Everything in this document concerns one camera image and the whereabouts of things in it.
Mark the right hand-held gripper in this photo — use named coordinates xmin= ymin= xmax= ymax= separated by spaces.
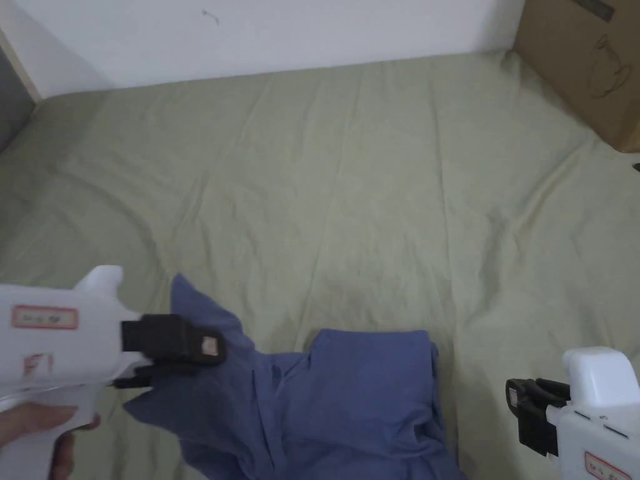
xmin=504 ymin=347 xmax=640 ymax=480

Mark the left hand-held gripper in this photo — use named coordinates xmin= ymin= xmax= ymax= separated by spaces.
xmin=0 ymin=264 xmax=228 ymax=480

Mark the dark blue shirt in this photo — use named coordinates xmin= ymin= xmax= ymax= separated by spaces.
xmin=122 ymin=272 xmax=469 ymax=480

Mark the person's left hand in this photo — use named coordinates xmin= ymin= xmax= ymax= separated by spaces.
xmin=0 ymin=402 xmax=101 ymax=480

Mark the bed with pale green sheet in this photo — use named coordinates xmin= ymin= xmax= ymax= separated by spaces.
xmin=0 ymin=47 xmax=640 ymax=480

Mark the brown cardboard carton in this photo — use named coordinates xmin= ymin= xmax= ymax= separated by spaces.
xmin=513 ymin=0 xmax=640 ymax=154

